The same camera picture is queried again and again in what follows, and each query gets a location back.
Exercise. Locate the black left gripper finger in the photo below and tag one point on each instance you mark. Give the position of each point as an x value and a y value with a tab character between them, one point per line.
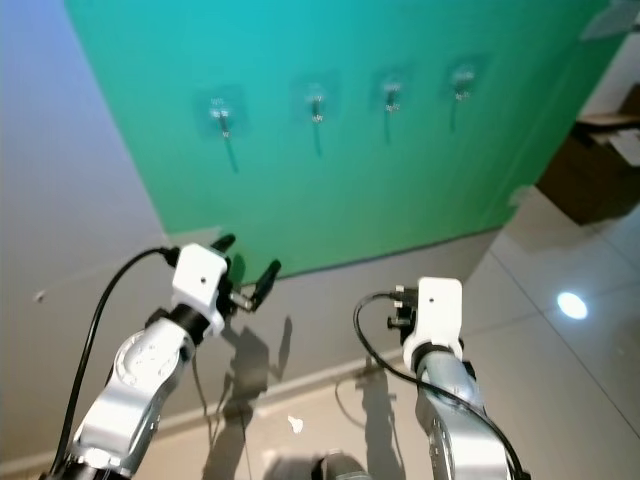
222	242
266	280

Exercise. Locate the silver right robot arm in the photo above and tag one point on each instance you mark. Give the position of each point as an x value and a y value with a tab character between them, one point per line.
460	430

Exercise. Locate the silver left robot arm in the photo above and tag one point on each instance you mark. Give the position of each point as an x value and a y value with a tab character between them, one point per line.
135	390

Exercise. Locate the grey robot leg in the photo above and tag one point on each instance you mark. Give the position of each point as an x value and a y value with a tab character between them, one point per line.
340	468

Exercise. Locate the open brown cardboard box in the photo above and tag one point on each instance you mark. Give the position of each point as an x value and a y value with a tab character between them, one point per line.
585	175

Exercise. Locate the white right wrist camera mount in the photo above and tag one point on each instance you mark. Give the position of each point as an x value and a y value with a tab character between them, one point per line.
438	310

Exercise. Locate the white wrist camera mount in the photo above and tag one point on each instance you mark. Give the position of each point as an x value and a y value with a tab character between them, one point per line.
438	310
198	278

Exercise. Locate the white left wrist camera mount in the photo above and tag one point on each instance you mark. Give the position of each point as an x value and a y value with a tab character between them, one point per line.
198	278

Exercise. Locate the clear adhesive metal wall hook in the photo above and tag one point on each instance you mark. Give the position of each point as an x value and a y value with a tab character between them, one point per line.
463	82
222	113
317	103
392	93

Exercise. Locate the green wall sheet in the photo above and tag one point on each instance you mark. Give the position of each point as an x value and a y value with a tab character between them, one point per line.
360	180

